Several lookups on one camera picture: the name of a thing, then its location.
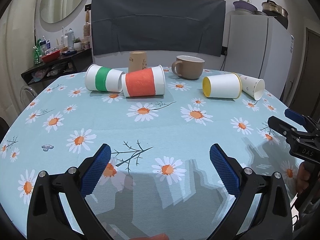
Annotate white paper cup pink hearts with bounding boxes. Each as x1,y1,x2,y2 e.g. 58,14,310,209
240,75,265,101

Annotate white cup yellow inside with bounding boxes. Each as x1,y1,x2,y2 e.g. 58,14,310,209
202,73,242,99

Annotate white cup green band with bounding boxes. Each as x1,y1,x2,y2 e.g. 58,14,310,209
85,64,124,93

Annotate white cup orange band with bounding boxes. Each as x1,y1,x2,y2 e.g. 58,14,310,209
121,65,165,98

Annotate brown paper cup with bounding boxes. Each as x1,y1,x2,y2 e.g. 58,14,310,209
129,51,147,73

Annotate white refrigerator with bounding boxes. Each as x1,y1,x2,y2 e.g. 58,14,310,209
224,15,294,98

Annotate daisy print blue tablecloth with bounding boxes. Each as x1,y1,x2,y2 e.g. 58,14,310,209
1,68,300,239

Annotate metal steamer pot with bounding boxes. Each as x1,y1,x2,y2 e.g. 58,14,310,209
261,0,289,18

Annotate brown ceramic mug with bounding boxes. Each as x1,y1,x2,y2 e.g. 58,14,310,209
171,55,205,80

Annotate purple pot on fridge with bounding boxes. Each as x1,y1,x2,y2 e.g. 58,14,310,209
233,0,258,15

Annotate dark side shelf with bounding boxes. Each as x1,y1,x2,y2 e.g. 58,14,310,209
21,49,93,85

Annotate red bowl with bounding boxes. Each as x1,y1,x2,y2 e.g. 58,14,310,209
41,50,60,63

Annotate green plastic bottle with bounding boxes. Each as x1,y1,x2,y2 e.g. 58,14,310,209
33,38,42,64

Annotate small potted plant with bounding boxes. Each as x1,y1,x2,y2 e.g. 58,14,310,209
73,38,82,51

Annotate white thermos bottle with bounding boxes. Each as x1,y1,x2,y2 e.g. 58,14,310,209
67,28,74,49

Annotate dark grey cloth cover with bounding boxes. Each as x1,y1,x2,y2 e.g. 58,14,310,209
91,0,226,56

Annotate beige curtain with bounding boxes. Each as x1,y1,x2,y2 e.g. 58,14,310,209
1,0,37,125

